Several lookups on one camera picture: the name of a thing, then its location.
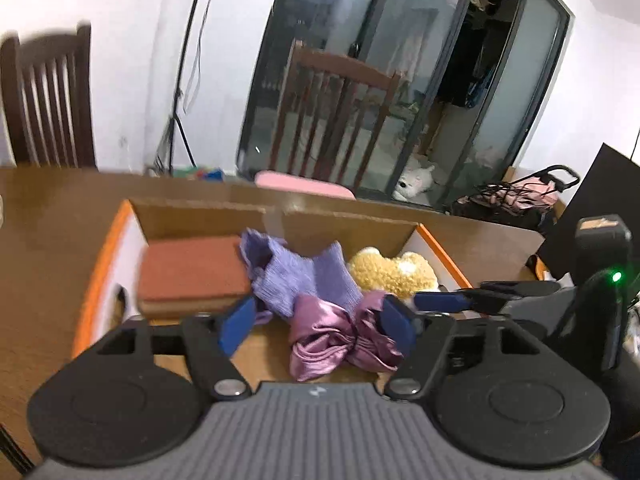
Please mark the dark wooden chair by door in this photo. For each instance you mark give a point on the dark wooden chair by door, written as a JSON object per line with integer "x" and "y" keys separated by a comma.
{"x": 330, "y": 115}

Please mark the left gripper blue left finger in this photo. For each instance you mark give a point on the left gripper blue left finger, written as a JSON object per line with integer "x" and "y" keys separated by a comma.
{"x": 210, "y": 341}

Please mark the red cardboard box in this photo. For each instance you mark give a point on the red cardboard box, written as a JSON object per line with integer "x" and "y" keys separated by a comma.
{"x": 137, "y": 224}

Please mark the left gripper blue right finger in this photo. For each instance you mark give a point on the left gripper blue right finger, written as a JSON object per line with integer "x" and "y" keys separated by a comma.
{"x": 423, "y": 340}

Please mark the dark wooden chair left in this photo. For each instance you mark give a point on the dark wooden chair left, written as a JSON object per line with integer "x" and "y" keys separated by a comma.
{"x": 46, "y": 100}

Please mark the pink black stroller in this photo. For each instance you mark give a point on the pink black stroller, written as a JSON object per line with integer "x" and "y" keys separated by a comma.
{"x": 530, "y": 203}

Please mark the purple knitted cloth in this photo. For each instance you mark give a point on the purple knitted cloth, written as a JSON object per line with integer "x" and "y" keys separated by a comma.
{"x": 279, "y": 276}

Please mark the pink satin pouch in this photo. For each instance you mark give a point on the pink satin pouch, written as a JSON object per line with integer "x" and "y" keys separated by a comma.
{"x": 323, "y": 335}

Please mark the sliding glass door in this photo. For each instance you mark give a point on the sliding glass door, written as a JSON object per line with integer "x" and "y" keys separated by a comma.
{"x": 418, "y": 101}

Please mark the pink chair cushion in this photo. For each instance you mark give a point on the pink chair cushion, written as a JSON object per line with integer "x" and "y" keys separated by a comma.
{"x": 287, "y": 183}

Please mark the brown layered sponge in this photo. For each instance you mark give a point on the brown layered sponge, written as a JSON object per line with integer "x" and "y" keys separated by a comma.
{"x": 191, "y": 275}

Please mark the studio light on stand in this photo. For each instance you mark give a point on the studio light on stand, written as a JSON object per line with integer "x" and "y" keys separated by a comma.
{"x": 174, "y": 84}

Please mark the yellow plush toy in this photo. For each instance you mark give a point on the yellow plush toy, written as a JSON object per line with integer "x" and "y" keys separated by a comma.
{"x": 402, "y": 276}

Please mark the white plush dog on floor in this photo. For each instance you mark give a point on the white plush dog on floor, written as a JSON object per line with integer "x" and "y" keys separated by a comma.
{"x": 413, "y": 183}

